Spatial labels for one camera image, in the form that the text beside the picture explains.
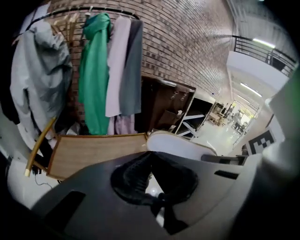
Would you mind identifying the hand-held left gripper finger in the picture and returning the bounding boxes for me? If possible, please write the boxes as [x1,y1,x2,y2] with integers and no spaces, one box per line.
[201,154,248,166]

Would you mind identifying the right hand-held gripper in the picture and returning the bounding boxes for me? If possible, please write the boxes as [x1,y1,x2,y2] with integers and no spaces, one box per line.
[243,67,300,188]

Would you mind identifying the brown wooden surface board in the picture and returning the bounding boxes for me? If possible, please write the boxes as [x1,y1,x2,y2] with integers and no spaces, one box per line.
[46,133,149,181]

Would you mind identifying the dark brown wooden cabinet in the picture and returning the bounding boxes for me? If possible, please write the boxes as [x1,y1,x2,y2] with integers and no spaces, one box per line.
[140,75,196,137]

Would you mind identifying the black metal balcony railing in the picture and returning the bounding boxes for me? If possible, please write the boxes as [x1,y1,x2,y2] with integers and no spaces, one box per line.
[232,35,299,77]

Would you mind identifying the crumpled lilac cloth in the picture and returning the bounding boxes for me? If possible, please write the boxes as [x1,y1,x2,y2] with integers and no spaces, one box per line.
[107,114,139,135]

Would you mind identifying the dark grey garment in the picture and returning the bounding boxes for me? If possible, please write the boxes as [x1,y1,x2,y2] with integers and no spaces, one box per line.
[119,19,144,117]

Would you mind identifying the pale lilac shirt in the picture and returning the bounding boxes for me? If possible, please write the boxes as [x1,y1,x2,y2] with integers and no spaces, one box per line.
[105,15,132,118]

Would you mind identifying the green garment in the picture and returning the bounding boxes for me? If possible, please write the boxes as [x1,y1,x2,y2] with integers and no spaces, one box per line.
[78,12,113,136]

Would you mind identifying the curved gold metal tube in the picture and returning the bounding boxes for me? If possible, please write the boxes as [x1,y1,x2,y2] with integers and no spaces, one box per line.
[24,116,58,178]

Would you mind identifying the grey hooded jacket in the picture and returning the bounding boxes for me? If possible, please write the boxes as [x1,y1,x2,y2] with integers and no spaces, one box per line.
[9,22,74,147]

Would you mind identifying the wooden clothes hangers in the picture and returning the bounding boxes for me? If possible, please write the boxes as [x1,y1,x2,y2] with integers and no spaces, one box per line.
[51,13,82,44]

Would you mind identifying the black garment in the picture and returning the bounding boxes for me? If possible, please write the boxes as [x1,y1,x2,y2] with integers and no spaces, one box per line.
[0,35,21,125]

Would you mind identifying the white frame shelf unit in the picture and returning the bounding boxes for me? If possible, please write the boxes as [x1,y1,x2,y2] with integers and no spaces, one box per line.
[175,93,217,140]

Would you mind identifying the thin black cable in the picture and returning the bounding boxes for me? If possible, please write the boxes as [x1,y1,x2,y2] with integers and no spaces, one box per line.
[34,172,60,189]

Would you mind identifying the black clothes rail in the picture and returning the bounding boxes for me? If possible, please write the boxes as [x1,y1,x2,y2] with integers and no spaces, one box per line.
[30,6,141,24]

